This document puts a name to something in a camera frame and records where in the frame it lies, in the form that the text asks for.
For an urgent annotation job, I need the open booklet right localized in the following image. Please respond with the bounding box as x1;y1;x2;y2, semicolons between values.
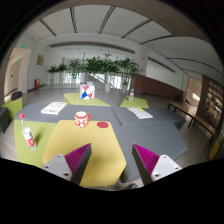
128;107;152;119

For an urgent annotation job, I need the red white patterned mug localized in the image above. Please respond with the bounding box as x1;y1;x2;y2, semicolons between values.
75;111;91;128

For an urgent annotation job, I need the potted green plants row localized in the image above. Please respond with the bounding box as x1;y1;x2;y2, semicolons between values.
47;53;138;87

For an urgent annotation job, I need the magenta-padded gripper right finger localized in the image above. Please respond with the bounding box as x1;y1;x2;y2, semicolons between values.
132;144;181;185

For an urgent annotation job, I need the yellow table mat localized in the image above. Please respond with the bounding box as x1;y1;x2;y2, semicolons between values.
43;120;126;187

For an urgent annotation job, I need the clear bottle red cap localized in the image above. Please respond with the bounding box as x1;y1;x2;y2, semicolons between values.
19;113;36;150

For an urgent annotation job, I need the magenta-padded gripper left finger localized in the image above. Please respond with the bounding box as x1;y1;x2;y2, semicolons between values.
42;144;92;185

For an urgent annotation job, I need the far clear water bottle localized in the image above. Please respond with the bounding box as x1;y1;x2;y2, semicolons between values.
129;89;134;102

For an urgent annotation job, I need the open magazine left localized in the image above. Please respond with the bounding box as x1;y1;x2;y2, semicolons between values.
41;102;66;115

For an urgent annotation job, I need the red fire extinguisher box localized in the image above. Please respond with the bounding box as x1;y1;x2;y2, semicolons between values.
34;79;40;89

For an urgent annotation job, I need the wooden bookshelf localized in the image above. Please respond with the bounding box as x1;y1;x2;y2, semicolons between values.
196;76;224;128

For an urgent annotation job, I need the red blue white cube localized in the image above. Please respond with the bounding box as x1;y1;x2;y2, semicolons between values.
80;84;95;100

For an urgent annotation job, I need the red round coaster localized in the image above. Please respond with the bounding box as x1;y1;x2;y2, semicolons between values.
97;122;109;128

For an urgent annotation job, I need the wall picture frame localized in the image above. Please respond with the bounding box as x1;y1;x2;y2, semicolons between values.
37;55;45;65

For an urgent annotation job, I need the black chair left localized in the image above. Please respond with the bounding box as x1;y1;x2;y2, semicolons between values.
11;91;23;101

